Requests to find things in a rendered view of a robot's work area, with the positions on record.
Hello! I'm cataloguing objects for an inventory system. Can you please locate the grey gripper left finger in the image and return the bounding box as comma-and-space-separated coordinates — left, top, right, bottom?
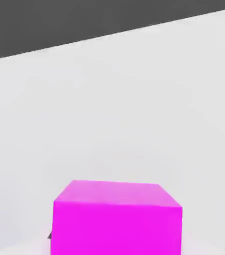
0, 231, 53, 255

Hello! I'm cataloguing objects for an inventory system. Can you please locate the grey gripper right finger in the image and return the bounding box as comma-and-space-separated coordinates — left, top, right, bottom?
181, 236, 225, 255

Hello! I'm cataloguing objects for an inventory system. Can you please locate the small magenta cube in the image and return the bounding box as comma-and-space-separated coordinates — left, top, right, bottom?
50, 179, 183, 255

